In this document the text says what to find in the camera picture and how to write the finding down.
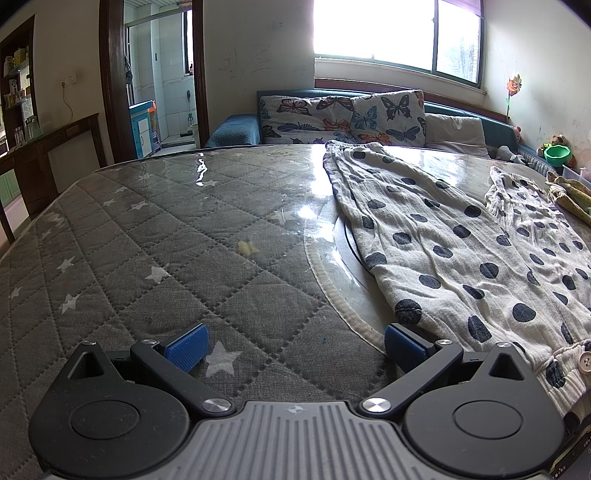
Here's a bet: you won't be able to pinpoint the dark wooden shelf cabinet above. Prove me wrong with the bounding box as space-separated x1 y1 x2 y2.
1 16 38 150

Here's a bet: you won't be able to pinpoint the teal sofa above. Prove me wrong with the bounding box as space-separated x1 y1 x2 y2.
256 88 552 174

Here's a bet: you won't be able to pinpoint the dark wooden side table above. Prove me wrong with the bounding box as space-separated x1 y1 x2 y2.
0 112 108 245

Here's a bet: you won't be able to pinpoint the grey plain cushion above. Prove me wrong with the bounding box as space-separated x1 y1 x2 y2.
425 113 489 158

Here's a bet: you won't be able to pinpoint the grey quilted star table cover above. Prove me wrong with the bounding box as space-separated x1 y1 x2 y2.
1 145 546 479

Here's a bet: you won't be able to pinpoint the white polka dot shirt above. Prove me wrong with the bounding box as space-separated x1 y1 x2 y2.
485 166 590 313

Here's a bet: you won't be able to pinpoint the grey plush toy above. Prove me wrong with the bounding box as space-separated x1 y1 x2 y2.
496 145 526 165

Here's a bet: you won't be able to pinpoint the white navy polka dot pants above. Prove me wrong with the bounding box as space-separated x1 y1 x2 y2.
324 141 590 417

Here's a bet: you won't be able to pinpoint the yellow green cloth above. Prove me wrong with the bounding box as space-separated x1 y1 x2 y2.
546 172 590 219

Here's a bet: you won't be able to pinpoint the blue white small cabinet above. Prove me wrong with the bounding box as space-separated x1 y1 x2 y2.
129 100 160 159

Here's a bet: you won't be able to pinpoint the colourful pinwheel toy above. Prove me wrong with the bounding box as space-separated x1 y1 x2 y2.
505 74 522 122

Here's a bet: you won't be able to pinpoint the green plastic bowl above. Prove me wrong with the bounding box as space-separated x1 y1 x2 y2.
544 144 572 168

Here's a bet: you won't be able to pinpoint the clear plastic storage box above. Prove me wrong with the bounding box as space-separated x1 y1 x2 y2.
562 166 591 189

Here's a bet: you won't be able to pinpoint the butterfly print cushion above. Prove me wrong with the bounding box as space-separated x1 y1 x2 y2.
259 90 427 147

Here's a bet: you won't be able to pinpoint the blue pillow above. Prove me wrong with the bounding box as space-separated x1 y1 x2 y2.
204 114 262 148

